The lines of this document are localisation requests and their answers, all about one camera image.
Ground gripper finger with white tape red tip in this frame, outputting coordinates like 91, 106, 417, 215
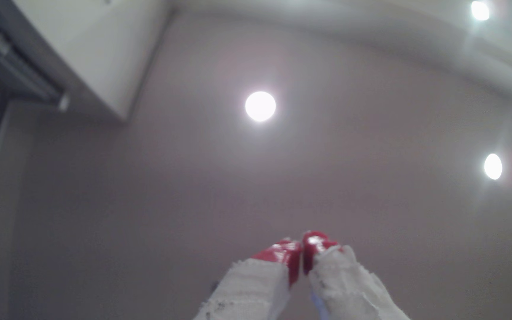
193, 238, 304, 320
302, 231, 411, 320

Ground round ceiling light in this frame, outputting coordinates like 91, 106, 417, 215
470, 0, 491, 21
483, 153, 504, 181
244, 91, 277, 123

